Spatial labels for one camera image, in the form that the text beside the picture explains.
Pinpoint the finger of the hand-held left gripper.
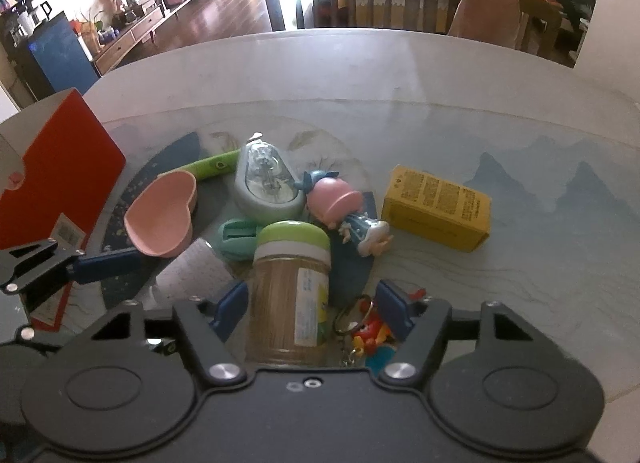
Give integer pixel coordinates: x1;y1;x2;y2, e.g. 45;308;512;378
12;324;86;350
0;239;142;315

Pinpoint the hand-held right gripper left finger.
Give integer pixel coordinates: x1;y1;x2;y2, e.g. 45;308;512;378
75;281;249;387

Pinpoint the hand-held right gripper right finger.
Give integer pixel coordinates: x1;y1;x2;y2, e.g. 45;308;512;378
376;279;561;388

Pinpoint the red orange toy keychain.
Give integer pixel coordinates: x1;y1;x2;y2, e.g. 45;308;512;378
334;292;402;373

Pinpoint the green-lid toothpick jar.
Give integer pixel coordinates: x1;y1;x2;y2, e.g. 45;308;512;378
246;220;332;369

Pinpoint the small teal clip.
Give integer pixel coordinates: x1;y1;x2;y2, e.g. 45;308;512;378
217;218;261;262

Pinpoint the pink heart-shaped scoop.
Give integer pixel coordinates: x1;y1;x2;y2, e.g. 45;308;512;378
123;172;199;258

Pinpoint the red cardboard box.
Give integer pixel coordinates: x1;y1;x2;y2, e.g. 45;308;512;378
0;88;127;335

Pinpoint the yellow cardboard box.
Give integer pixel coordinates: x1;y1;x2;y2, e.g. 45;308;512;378
380;164;493;253

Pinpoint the pink-headed doll figure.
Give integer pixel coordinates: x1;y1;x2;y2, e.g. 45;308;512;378
294;170;396;257

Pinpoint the pale green correction tape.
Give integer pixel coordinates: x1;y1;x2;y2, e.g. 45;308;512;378
233;132;306;219

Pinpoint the green marker pen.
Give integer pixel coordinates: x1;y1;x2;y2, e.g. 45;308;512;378
186;148;242;182

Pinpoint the blue-front black cabinet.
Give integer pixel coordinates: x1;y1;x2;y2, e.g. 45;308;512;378
14;10;101;100

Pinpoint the wooden tv console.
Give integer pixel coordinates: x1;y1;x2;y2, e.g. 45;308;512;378
92;0;217;77

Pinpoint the black coffee maker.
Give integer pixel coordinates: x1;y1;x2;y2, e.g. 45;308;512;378
0;0;53;41

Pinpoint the pink cloth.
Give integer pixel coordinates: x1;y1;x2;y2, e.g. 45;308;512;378
446;0;522;50

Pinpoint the brown wooden chair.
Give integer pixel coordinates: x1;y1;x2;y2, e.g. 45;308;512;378
423;0;564;65

